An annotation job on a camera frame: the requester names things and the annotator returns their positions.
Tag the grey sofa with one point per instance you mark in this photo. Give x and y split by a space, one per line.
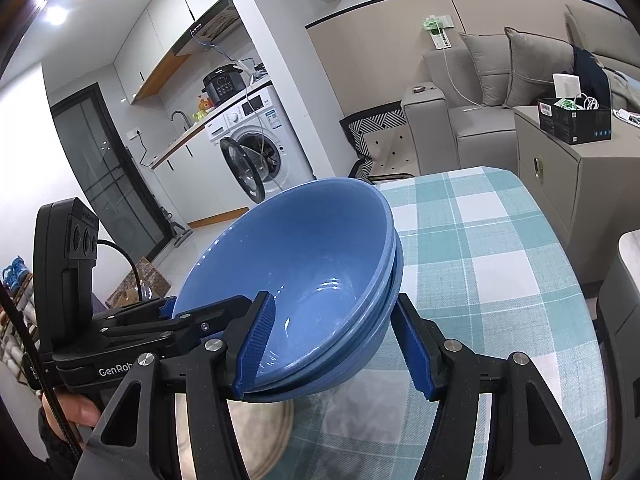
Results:
457 117

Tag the white washing machine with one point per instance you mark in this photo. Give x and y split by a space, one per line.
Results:
258 147

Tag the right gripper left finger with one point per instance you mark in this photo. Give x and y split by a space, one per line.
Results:
136 436

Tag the large beige plate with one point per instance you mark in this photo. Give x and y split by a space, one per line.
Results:
262 430

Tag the teal checked tablecloth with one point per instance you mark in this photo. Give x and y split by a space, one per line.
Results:
482 262

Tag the kitchen faucet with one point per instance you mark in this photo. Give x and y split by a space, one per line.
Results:
180 120

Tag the black box with cables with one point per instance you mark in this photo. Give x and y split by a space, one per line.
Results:
577 110

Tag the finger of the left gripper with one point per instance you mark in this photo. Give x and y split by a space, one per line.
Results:
153 310
206 320

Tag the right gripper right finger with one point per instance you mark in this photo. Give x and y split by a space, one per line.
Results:
529 436

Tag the left hand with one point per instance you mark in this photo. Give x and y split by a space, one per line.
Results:
77 409

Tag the black pressure cooker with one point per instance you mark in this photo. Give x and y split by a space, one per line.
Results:
224 83

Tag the wall power strip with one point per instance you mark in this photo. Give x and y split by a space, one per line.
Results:
436 26

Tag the white marble side table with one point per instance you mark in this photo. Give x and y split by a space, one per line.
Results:
618 319

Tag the grey cabinet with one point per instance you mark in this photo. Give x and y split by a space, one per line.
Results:
588 192

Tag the large blue bowl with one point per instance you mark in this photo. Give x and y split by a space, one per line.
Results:
357 354

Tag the black range hood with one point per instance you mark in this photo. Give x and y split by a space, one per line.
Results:
217 22

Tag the grey cushion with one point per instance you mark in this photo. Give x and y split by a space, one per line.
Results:
534 59

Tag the black white rug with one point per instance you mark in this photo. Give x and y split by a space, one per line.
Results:
383 143

